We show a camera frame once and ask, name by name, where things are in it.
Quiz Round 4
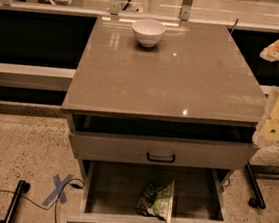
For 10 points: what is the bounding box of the green jalapeno chip bag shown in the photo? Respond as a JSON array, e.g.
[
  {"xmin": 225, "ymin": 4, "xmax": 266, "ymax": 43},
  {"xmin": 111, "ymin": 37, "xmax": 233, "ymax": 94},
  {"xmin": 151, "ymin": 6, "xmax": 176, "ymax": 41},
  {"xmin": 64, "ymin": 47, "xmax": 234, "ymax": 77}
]
[{"xmin": 135, "ymin": 181, "xmax": 175, "ymax": 223}]

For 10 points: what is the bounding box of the grey drawer cabinet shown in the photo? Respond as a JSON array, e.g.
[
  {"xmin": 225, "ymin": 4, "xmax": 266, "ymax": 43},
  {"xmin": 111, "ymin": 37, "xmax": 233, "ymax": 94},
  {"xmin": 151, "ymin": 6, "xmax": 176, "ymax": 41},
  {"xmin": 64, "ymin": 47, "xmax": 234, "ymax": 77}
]
[{"xmin": 55, "ymin": 7, "xmax": 279, "ymax": 182}]

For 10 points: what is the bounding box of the open middle drawer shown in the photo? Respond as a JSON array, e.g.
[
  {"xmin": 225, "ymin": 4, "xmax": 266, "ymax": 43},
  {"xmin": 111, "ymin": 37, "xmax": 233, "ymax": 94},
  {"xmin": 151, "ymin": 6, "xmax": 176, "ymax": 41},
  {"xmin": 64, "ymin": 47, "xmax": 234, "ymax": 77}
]
[{"xmin": 67, "ymin": 161, "xmax": 230, "ymax": 223}]

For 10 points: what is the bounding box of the black stand leg right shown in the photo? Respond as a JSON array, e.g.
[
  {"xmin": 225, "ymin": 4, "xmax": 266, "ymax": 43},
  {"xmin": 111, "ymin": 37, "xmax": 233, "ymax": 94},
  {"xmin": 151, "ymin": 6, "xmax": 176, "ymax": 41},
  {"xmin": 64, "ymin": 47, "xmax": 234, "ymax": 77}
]
[{"xmin": 245, "ymin": 163, "xmax": 266, "ymax": 209}]

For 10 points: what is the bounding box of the black stand leg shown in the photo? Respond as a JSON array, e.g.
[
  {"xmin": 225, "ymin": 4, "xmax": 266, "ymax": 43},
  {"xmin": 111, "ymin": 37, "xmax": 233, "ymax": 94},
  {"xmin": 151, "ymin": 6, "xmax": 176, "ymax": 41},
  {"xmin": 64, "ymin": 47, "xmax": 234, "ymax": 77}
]
[
  {"xmin": 245, "ymin": 163, "xmax": 266, "ymax": 209},
  {"xmin": 0, "ymin": 180, "xmax": 30, "ymax": 223}
]

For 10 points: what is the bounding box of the white ceramic bowl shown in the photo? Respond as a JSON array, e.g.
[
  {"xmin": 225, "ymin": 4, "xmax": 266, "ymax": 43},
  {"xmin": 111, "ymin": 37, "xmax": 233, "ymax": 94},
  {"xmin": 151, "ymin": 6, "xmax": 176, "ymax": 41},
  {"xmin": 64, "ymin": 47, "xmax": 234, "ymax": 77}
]
[{"xmin": 132, "ymin": 19, "xmax": 166, "ymax": 47}]

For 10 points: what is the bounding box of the blue tape cross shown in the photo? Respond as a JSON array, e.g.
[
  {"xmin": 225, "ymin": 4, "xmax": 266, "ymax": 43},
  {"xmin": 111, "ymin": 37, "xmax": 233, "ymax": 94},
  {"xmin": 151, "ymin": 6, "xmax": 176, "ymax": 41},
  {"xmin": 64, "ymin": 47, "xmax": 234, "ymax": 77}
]
[{"xmin": 42, "ymin": 174, "xmax": 73, "ymax": 207}]

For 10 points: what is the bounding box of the black stand leg left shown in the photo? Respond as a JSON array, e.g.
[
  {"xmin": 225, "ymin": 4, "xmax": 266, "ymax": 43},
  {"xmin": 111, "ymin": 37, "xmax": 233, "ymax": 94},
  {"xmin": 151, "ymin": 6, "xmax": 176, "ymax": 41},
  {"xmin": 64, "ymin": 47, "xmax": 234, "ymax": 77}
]
[{"xmin": 0, "ymin": 180, "xmax": 30, "ymax": 223}]

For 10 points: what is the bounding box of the black top drawer handle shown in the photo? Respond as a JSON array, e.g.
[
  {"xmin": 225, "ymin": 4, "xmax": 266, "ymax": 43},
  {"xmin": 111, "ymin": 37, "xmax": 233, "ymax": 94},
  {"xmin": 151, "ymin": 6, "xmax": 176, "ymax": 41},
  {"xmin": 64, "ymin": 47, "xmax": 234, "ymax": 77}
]
[{"xmin": 146, "ymin": 152, "xmax": 176, "ymax": 163}]

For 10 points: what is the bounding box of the black floor cable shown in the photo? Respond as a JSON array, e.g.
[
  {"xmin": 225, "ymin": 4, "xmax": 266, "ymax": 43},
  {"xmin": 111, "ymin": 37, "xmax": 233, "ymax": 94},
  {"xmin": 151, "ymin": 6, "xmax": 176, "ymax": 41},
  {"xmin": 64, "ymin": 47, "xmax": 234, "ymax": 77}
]
[{"xmin": 0, "ymin": 168, "xmax": 87, "ymax": 223}]

